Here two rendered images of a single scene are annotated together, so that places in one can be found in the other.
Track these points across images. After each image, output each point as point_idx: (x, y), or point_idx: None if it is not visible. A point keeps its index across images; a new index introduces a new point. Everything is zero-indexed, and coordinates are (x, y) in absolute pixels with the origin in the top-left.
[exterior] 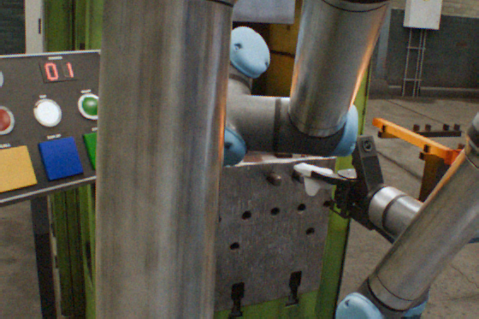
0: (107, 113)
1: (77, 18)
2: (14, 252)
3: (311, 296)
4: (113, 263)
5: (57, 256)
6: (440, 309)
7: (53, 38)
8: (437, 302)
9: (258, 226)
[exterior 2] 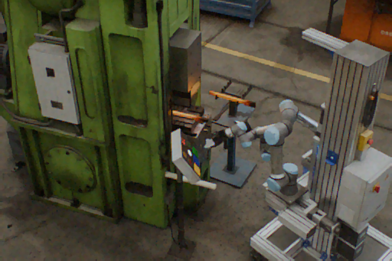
0: (277, 156)
1: (115, 109)
2: (37, 219)
3: (210, 154)
4: (279, 167)
5: (112, 196)
6: (220, 129)
7: (104, 119)
8: (216, 127)
9: (202, 145)
